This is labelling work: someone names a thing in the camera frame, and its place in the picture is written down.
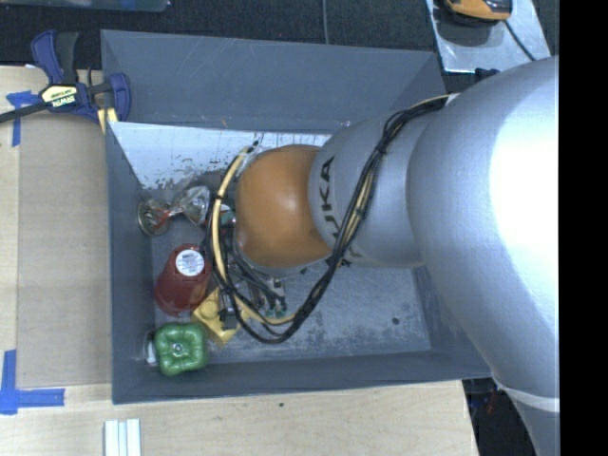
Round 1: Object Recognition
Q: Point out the yellow toy block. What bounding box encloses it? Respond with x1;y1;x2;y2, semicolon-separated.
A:
191;287;244;349

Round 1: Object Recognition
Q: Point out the red plastic cup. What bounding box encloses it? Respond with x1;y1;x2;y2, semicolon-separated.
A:
153;243;214;318

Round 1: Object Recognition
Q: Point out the grey metal bin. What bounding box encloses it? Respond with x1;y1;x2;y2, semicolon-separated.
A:
99;28;495;406

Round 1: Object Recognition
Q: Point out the green toy bell pepper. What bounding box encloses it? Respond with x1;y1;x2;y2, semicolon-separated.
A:
152;322;210;377

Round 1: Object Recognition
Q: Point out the clear glass goblet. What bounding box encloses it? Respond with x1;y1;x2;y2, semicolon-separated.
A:
137;185;213;238

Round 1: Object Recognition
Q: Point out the small clear plastic thing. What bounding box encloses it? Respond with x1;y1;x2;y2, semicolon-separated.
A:
142;329;160;367

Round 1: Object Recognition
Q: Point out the pale wood flat board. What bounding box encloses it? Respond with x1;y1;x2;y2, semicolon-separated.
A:
16;110;113;390

